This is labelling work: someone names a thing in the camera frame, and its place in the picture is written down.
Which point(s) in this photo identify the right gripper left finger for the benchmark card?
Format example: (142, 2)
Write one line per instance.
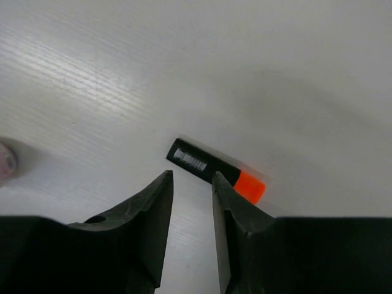
(129, 240)

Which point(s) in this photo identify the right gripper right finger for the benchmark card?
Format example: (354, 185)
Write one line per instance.
(238, 227)

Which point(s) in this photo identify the orange capped black highlighter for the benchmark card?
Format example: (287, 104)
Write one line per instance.
(204, 165)

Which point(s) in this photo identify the pink capped clear bottle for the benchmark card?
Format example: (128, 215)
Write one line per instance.
(9, 162)

